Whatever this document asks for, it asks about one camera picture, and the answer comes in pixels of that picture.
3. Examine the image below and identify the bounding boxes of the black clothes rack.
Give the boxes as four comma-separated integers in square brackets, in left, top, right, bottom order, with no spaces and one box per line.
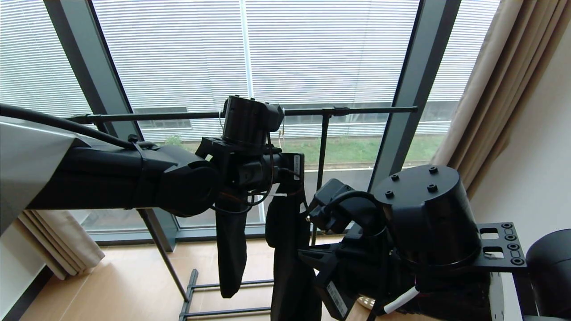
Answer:
[67,106,418,321]

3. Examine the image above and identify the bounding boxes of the window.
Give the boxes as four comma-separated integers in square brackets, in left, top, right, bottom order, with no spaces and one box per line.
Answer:
[0,0,500,246]

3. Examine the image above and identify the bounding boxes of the black shorts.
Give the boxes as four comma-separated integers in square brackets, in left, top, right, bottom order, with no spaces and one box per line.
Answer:
[215,192,248,298]

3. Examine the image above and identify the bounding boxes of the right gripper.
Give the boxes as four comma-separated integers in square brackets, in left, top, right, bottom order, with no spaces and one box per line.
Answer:
[312,232,505,321]

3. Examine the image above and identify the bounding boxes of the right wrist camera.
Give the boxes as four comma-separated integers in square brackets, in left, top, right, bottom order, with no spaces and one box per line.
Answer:
[307,178,386,237]

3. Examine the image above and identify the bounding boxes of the black garment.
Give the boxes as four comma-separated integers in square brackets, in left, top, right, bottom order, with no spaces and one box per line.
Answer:
[265,189,323,321]

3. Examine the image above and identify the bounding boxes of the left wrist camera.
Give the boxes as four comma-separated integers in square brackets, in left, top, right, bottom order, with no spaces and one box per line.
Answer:
[266,103,285,133]

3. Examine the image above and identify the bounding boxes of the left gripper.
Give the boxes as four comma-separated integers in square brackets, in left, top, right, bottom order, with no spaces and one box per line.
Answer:
[230,153,306,197]

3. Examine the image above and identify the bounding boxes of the beige curtain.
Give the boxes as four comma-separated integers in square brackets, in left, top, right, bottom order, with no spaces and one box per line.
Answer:
[430,0,571,199]
[18,210,105,280]

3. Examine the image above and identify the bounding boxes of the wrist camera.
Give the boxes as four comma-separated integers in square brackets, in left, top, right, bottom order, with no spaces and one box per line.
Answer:
[307,178,386,237]
[266,103,285,133]

